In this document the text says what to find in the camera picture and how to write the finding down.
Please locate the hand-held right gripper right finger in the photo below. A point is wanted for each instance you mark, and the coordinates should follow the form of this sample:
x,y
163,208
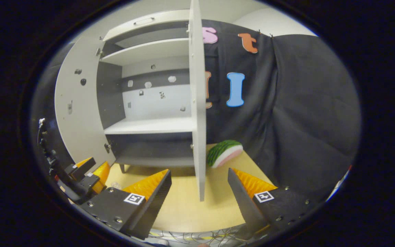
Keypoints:
x,y
242,206

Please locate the white cabinet door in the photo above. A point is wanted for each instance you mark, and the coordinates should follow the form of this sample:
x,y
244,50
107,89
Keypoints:
x,y
81,113
197,103

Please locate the toy watermelon slice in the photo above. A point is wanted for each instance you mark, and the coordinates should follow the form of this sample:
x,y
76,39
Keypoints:
x,y
223,154

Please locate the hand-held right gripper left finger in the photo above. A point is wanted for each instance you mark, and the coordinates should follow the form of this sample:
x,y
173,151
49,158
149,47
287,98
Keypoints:
x,y
149,209

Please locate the black backdrop cloth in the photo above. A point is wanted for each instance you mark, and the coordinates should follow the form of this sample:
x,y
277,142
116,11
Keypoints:
x,y
303,113

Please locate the white cabinet shelf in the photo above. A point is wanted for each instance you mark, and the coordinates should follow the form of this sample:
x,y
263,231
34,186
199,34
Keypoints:
x,y
149,51

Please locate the white and grey cabinet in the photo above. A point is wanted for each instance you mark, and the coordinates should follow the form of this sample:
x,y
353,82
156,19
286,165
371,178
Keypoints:
x,y
111,99

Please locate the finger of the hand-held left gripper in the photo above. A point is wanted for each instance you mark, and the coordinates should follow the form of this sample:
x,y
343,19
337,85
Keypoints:
x,y
81,168
89,182

